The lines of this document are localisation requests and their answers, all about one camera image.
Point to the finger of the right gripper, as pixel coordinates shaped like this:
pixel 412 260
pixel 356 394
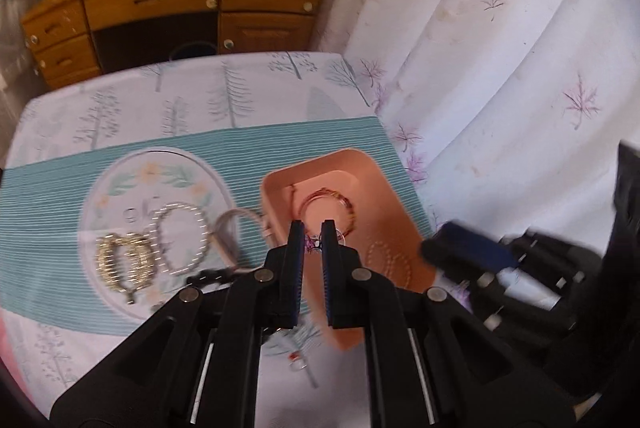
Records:
pixel 554 262
pixel 454 240

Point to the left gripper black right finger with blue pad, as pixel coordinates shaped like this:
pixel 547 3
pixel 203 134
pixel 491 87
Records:
pixel 430 362

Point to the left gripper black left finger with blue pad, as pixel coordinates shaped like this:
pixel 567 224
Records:
pixel 194 363

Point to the pink smart watch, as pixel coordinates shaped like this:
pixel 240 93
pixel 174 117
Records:
pixel 225 235

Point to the pink drawer box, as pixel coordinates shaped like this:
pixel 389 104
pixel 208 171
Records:
pixel 349 187

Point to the silver ring pink stone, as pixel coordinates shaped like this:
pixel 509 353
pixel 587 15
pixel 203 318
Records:
pixel 313 243

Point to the tree print tablecloth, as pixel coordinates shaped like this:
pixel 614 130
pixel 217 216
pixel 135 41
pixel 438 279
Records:
pixel 101 156

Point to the white floral curtain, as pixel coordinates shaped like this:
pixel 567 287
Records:
pixel 507 114

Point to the wooden desk with drawers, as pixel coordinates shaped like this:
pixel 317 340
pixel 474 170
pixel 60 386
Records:
pixel 75 40

